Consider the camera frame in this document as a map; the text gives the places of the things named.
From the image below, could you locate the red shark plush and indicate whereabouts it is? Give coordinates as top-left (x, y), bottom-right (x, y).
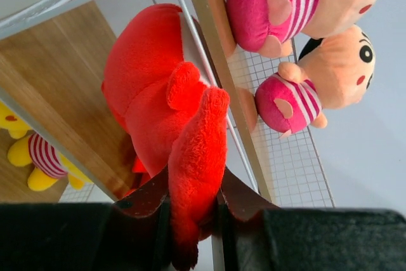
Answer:
top-left (101, 3), bottom-right (230, 270)

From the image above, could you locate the white wire wooden shelf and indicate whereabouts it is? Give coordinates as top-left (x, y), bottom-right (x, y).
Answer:
top-left (1, 0), bottom-right (334, 207)

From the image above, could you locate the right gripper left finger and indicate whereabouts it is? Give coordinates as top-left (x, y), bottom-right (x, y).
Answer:
top-left (1, 169), bottom-right (170, 270)

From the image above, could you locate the yellow plush toy striped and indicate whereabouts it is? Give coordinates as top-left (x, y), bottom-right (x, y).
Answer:
top-left (7, 133), bottom-right (92, 192)

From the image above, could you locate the boy plush doll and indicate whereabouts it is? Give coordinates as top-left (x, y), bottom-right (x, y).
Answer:
top-left (254, 25), bottom-right (376, 137)
top-left (226, 0), bottom-right (376, 58)

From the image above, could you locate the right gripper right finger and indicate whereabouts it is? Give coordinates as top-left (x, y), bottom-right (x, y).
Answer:
top-left (212, 171), bottom-right (405, 270)

